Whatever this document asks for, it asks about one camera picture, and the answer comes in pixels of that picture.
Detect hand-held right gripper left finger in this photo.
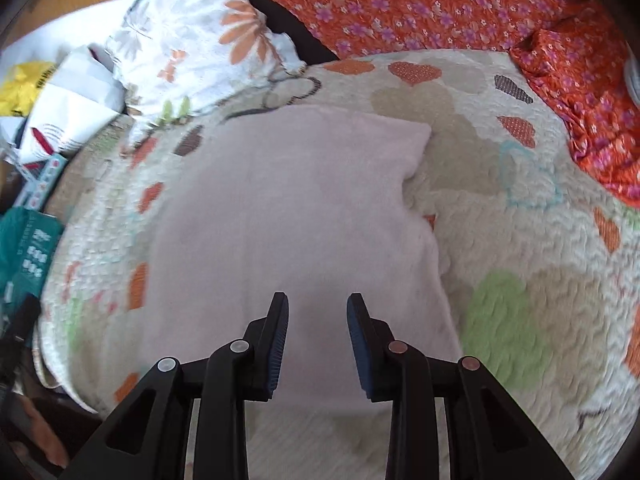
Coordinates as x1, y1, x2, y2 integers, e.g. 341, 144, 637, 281
57, 291, 291, 480

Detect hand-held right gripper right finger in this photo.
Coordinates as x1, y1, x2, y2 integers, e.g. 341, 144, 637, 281
346, 292, 576, 480

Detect light pink towel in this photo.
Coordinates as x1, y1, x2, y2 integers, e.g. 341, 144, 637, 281
137, 105, 463, 411

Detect heart print quilt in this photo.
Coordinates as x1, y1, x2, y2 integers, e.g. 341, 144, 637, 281
32, 50, 640, 480

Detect black object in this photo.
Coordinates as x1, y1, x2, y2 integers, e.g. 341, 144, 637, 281
0, 292, 43, 391

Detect teal box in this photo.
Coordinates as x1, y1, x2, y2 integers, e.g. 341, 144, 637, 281
0, 207, 66, 301

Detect blue dotted box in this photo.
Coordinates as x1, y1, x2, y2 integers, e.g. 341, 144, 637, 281
12, 152, 68, 208

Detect white floral pillow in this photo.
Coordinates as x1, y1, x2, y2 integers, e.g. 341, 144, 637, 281
105, 0, 308, 143

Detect black cloth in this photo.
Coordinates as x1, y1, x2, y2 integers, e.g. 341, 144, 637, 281
245, 0, 341, 66

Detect white paper bag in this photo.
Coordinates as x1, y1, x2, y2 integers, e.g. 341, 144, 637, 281
17, 45, 126, 166

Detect orange floral blanket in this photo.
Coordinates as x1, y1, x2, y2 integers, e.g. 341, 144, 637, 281
247, 0, 640, 208

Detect yellow plastic bag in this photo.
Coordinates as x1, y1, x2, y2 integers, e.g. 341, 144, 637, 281
0, 60, 56, 118

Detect white sheet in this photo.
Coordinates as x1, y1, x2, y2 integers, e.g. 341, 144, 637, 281
0, 0, 141, 61

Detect white round object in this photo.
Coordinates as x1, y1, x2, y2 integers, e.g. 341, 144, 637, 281
622, 57, 640, 106

